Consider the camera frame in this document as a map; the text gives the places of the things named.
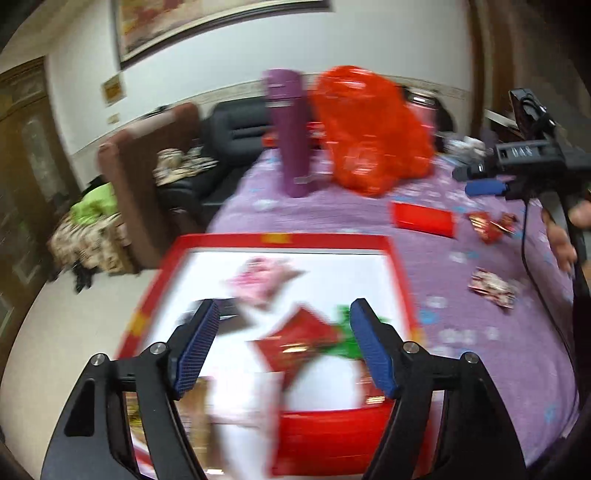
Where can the yellow wall label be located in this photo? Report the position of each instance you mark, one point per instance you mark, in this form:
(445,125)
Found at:
(114,90)

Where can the wall socket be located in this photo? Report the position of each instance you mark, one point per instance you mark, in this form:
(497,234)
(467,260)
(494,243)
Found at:
(113,118)

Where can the wooden door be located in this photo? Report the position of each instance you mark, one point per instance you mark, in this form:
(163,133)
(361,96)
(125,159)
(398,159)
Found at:
(32,184)

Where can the dark shoes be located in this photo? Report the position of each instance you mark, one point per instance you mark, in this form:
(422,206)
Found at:
(85,279)

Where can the framed wall picture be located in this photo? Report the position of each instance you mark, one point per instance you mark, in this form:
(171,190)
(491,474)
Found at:
(207,27)

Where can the brown armchair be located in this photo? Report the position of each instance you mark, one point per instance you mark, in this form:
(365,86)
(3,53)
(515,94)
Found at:
(138,184)

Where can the purple floral tablecloth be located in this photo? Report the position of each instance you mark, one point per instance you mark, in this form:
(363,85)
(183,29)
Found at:
(485,360)

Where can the purple thermos bottle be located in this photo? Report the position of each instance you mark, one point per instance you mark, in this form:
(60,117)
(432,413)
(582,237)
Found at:
(291,134)

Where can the black sofa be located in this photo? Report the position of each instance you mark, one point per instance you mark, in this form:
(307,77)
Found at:
(221,152)

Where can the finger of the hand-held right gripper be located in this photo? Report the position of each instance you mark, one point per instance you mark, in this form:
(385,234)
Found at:
(473,172)
(485,187)

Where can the red striped snack packet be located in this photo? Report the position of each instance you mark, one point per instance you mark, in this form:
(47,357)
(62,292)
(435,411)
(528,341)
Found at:
(480,225)

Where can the orange-red plastic bag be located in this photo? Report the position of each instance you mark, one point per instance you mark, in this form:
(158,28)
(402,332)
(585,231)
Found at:
(374,134)

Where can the patterned cushion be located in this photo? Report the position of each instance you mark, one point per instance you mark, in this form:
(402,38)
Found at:
(184,164)

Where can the black purple snack packet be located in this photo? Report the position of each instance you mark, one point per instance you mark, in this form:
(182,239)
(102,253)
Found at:
(226,314)

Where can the red gift box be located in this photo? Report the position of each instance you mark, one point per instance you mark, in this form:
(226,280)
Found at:
(286,258)

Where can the green cloth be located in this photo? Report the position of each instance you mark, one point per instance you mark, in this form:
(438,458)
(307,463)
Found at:
(94,203)

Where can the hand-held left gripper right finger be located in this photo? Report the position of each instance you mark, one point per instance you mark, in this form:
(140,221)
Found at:
(374,350)

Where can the red gold-print snack packet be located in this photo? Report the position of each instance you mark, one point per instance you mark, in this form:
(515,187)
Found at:
(295,339)

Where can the large red snack bag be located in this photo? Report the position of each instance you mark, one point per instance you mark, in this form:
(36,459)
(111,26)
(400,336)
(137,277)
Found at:
(422,219)

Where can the green snack packet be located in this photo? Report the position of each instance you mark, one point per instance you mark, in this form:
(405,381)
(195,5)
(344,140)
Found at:
(344,332)

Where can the red white patterned snack packet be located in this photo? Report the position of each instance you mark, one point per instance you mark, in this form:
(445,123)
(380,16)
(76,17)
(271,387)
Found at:
(494,288)

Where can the patterned blanket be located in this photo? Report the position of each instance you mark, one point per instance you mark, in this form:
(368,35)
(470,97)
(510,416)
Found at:
(87,244)

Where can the pink bottle with knitted sleeve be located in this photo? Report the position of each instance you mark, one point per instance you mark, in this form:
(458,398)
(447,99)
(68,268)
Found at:
(422,110)

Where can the pink bear snack packet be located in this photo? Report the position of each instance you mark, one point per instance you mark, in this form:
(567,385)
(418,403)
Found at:
(261,279)

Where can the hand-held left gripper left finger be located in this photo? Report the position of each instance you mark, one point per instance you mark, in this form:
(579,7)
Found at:
(198,348)

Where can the person's right hand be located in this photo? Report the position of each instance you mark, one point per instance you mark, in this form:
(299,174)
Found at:
(561,240)

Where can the brown snack bag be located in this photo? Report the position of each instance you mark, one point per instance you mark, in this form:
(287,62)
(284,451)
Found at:
(194,415)

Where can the dark red snack packet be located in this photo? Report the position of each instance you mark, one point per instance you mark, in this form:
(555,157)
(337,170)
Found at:
(505,224)

